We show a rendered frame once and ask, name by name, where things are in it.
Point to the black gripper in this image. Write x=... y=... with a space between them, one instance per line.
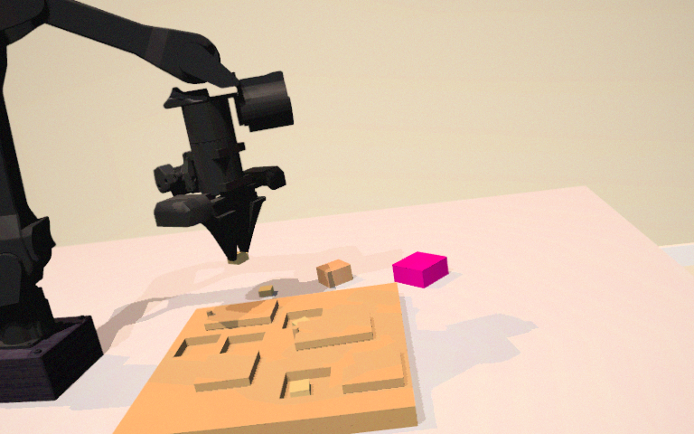
x=231 y=217

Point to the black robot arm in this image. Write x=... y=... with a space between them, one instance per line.
x=25 y=241

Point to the magenta block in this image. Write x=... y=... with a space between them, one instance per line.
x=420 y=269

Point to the small orange block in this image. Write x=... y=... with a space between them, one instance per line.
x=334 y=273

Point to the tan block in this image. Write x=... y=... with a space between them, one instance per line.
x=241 y=257
x=299 y=388
x=299 y=320
x=266 y=291

